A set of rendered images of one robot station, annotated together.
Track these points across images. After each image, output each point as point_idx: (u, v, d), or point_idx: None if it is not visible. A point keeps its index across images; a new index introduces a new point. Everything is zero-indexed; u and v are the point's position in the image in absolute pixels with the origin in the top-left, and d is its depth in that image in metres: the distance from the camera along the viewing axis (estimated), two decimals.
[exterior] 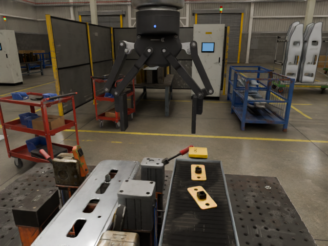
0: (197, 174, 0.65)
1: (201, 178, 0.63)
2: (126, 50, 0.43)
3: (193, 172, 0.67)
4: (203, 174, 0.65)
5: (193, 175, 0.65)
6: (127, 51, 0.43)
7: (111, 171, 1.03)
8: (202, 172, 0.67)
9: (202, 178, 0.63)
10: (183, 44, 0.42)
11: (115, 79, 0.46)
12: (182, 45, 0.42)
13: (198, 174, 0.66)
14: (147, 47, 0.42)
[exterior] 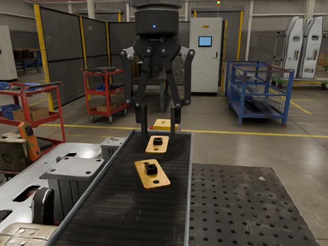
0: (155, 146, 0.47)
1: (159, 150, 0.45)
2: (128, 56, 0.43)
3: (151, 143, 0.49)
4: (163, 146, 0.47)
5: (148, 147, 0.47)
6: (130, 57, 0.43)
7: (69, 154, 0.85)
8: (163, 143, 0.49)
9: (160, 150, 0.45)
10: (182, 48, 0.43)
11: (132, 88, 0.46)
12: (181, 48, 0.43)
13: (156, 145, 0.48)
14: (145, 48, 0.42)
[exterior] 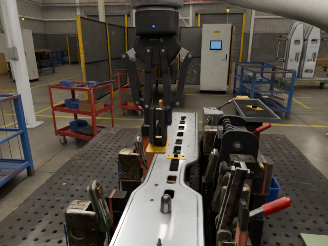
0: (155, 146, 0.47)
1: (159, 150, 0.45)
2: (130, 57, 0.43)
3: (152, 143, 0.49)
4: (163, 147, 0.47)
5: (149, 147, 0.47)
6: (132, 58, 0.43)
7: None
8: None
9: (160, 150, 0.45)
10: (181, 49, 0.42)
11: (139, 89, 0.46)
12: (180, 49, 0.43)
13: (157, 145, 0.48)
14: (145, 49, 0.42)
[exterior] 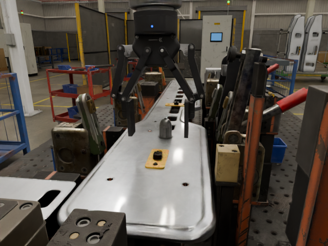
0: (154, 160, 0.48)
1: (158, 165, 0.46)
2: (125, 52, 0.43)
3: (151, 157, 0.50)
4: (162, 161, 0.48)
5: (148, 161, 0.48)
6: (126, 54, 0.43)
7: None
8: (163, 157, 0.49)
9: (159, 165, 0.46)
10: (181, 45, 0.42)
11: (121, 84, 0.46)
12: (180, 45, 0.42)
13: (156, 159, 0.48)
14: (145, 48, 0.42)
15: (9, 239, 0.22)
